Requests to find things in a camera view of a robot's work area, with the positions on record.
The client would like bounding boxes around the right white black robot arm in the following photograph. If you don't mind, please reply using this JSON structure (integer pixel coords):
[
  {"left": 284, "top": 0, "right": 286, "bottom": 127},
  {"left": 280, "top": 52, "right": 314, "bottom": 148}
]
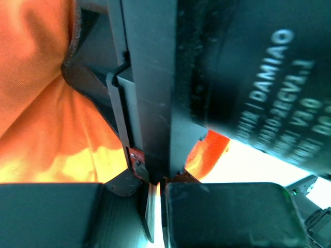
[{"left": 62, "top": 1, "right": 330, "bottom": 183}]

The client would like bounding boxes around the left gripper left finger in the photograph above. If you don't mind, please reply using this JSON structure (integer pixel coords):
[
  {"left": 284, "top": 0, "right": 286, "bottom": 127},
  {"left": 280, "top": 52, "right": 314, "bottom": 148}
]
[{"left": 1, "top": 170, "right": 155, "bottom": 247}]

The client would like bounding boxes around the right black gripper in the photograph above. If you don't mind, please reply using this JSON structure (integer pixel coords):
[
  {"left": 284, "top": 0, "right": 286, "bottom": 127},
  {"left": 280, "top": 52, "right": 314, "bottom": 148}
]
[{"left": 61, "top": 1, "right": 209, "bottom": 181}]

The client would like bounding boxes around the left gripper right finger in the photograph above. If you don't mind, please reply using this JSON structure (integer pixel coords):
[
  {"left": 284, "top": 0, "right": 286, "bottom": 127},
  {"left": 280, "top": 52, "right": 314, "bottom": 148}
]
[{"left": 160, "top": 178, "right": 308, "bottom": 247}]

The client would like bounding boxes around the orange t shirt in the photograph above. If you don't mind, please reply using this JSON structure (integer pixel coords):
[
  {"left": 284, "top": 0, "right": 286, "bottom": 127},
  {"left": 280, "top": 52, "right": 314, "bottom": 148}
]
[{"left": 0, "top": 0, "right": 231, "bottom": 183}]

